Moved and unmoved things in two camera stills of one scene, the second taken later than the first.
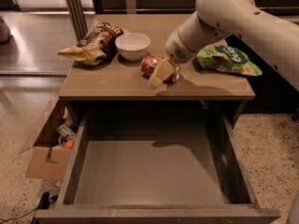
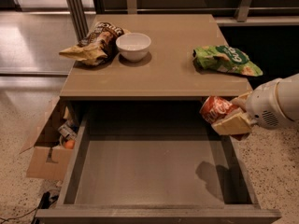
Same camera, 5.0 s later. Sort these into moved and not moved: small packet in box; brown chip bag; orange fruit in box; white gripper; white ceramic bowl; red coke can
Moved: red coke can; white gripper
Not moved: orange fruit in box; brown chip bag; white ceramic bowl; small packet in box
